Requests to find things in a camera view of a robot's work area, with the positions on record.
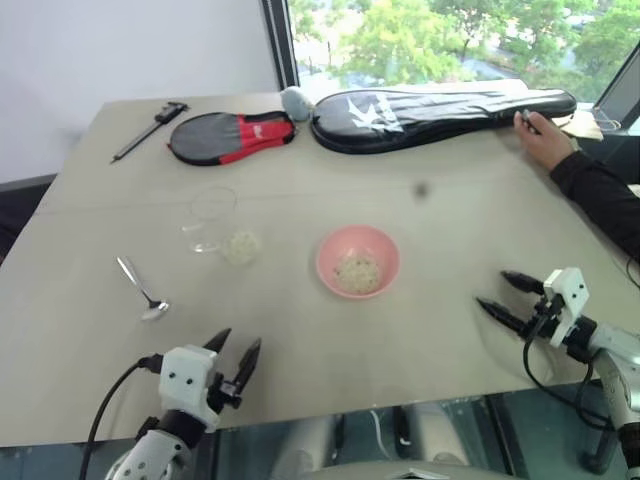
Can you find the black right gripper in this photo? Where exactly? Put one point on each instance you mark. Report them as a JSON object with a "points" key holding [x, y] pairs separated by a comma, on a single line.
{"points": [[542, 325]]}

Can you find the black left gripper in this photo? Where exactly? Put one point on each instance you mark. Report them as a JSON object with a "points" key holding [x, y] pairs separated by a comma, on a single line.
{"points": [[223, 392]]}

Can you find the small black and silver object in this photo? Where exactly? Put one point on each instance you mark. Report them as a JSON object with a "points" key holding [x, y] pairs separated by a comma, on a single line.
{"points": [[528, 119]]}

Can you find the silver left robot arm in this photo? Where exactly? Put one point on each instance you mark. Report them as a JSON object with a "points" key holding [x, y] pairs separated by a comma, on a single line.
{"points": [[150, 455]]}

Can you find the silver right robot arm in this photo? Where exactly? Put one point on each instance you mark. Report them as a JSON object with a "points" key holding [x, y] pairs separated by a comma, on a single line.
{"points": [[620, 360]]}

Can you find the person's forearm in black sleeve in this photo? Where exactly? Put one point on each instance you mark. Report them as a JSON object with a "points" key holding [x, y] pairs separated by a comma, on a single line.
{"points": [[600, 200]]}

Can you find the person's bare hand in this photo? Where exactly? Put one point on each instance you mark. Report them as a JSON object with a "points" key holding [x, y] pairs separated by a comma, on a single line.
{"points": [[545, 142]]}

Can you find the silver metal spoon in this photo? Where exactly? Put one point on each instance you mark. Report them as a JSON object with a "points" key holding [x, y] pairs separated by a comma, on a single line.
{"points": [[156, 310]]}

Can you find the pink plastic bowl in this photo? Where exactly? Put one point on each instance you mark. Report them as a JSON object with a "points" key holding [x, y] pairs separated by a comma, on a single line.
{"points": [[350, 240]]}

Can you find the long black racket bag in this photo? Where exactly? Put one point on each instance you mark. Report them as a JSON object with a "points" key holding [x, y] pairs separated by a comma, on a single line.
{"points": [[425, 122]]}

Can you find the red and black racket cover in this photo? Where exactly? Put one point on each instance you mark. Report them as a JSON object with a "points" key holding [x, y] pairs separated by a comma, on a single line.
{"points": [[210, 137]]}

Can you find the dark framed laptop screen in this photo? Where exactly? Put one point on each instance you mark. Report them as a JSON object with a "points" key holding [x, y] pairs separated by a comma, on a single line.
{"points": [[622, 100]]}

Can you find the black vernier caliper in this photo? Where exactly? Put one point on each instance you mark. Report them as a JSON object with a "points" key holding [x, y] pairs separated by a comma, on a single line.
{"points": [[167, 112]]}

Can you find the dark low cabinet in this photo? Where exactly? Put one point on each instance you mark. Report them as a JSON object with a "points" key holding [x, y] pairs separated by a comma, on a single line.
{"points": [[20, 210]]}

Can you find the grey-blue plush ball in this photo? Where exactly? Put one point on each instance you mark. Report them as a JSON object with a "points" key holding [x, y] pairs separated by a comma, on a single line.
{"points": [[296, 102]]}

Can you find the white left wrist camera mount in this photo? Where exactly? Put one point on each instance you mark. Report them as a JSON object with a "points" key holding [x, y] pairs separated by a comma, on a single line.
{"points": [[186, 380]]}

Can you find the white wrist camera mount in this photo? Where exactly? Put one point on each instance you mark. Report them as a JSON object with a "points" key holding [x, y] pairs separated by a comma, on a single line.
{"points": [[186, 380], [570, 295]]}

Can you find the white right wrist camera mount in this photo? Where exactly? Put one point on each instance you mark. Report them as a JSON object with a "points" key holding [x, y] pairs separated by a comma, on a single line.
{"points": [[570, 295]]}

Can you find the black window frame post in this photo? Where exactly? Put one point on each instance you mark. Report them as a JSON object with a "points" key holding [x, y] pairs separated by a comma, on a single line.
{"points": [[280, 40]]}

